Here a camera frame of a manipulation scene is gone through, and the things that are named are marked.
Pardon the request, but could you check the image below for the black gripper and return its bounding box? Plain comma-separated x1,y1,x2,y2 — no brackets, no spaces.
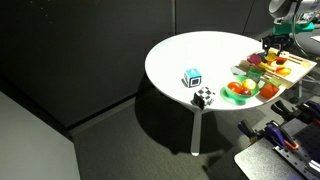
261,33,295,57

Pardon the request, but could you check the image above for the wooden slatted tray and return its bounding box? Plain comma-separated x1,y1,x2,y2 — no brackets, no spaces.
239,48,318,92

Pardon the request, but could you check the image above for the orange arch block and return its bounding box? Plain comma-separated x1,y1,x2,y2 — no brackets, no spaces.
268,56,288,67

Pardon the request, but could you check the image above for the pink cube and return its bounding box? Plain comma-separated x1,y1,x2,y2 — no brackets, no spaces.
246,53,263,66

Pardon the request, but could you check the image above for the orange toy fruit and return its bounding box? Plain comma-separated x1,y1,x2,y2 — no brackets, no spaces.
274,65,292,78

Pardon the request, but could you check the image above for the light green cube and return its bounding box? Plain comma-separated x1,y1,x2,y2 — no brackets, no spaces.
268,77,284,88

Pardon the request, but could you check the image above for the grey office chair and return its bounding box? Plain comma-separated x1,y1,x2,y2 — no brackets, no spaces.
293,32,320,57

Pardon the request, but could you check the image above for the orange cube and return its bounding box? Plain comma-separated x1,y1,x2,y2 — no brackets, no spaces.
259,83,280,100

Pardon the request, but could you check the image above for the dark red toy fruit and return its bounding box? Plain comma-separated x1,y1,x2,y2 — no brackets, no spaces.
239,88,253,97

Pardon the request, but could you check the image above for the red-orange toy fruit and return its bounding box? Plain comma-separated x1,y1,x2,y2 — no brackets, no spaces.
227,81,243,94

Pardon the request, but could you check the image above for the green plastic bowl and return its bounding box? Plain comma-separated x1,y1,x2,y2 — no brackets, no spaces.
219,74,261,106

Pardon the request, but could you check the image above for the purple black clamp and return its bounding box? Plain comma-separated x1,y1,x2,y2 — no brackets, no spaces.
299,99,320,125

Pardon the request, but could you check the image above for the black white checkerboard cube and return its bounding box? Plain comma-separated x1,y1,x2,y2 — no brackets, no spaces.
192,86,216,110

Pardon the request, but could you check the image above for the black blue clamp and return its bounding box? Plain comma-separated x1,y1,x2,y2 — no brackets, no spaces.
237,120,262,142

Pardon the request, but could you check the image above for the blue white marker cube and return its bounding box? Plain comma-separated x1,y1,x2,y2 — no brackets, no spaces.
183,68,203,89

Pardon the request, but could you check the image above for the purple clamp with orange trigger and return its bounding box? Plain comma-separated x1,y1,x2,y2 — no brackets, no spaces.
265,121,300,152

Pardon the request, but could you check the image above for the black perforated board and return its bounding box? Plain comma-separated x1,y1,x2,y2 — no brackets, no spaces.
273,123,320,180

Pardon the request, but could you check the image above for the black flat plate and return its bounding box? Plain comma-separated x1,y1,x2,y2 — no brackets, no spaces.
233,138,296,180

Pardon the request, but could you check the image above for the white table leg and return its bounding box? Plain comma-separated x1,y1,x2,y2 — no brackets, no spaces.
190,109,203,157

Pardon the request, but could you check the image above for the light grey panel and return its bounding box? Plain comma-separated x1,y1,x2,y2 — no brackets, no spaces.
0,91,81,180

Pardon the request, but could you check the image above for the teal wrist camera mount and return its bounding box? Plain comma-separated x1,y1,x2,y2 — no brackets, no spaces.
272,21,315,35

